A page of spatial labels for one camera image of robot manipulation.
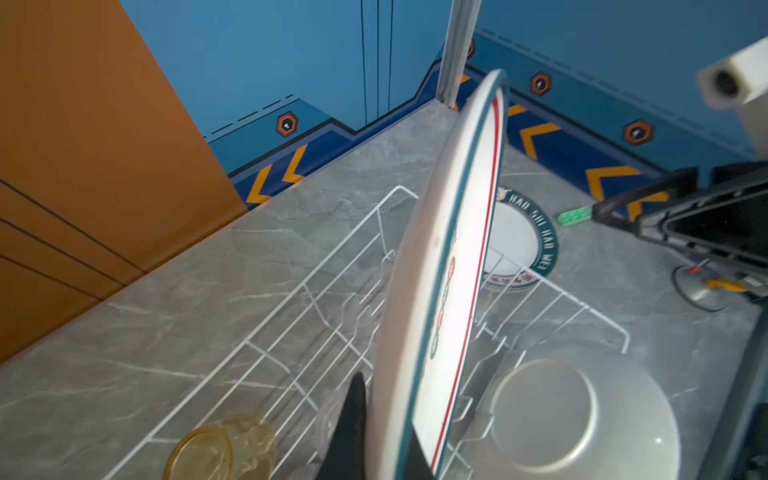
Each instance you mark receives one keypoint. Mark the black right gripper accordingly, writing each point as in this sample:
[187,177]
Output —
[726,223]

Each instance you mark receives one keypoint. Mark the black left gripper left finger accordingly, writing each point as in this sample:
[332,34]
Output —
[345,457]

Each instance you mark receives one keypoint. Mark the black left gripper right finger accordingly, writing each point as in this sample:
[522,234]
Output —
[416,465]

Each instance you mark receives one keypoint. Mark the plate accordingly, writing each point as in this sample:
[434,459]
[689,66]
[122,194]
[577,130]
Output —
[573,410]
[433,290]
[523,246]

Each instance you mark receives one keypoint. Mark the clear glass cup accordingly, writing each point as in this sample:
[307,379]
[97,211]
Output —
[325,423]

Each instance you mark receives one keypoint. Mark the yellow glass cup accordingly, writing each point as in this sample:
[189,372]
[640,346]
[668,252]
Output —
[239,447]

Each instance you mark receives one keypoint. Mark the green plastic block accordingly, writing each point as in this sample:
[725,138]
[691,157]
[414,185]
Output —
[575,216]

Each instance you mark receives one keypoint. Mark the white wire dish rack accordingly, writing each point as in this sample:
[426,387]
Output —
[326,330]

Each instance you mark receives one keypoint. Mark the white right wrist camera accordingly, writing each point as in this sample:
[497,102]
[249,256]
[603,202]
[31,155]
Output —
[739,82]

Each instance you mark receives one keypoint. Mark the aluminium corner post right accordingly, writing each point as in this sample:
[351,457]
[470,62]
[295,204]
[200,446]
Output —
[461,26]

